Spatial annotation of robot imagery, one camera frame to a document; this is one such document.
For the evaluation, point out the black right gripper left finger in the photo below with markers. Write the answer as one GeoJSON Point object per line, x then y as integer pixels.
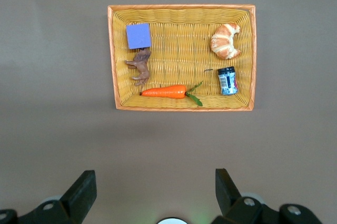
{"type": "Point", "coordinates": [79, 195]}

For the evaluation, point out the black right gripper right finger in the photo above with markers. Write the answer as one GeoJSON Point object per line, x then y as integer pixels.
{"type": "Point", "coordinates": [229, 197]}

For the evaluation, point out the small black-lidded can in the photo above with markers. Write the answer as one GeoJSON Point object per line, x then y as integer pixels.
{"type": "Point", "coordinates": [227, 81]}

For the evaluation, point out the orange toy carrot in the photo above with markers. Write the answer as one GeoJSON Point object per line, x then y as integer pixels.
{"type": "Point", "coordinates": [166, 91]}

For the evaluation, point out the brown toy lion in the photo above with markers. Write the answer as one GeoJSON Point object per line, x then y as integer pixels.
{"type": "Point", "coordinates": [142, 67]}

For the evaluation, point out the yellow wicker basket orange rim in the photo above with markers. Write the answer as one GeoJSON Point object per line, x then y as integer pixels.
{"type": "Point", "coordinates": [179, 58]}

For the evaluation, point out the toy croissant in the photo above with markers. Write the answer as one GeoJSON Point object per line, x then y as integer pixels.
{"type": "Point", "coordinates": [222, 42]}

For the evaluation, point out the purple foam cube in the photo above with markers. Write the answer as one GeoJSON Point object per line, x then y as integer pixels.
{"type": "Point", "coordinates": [138, 36]}

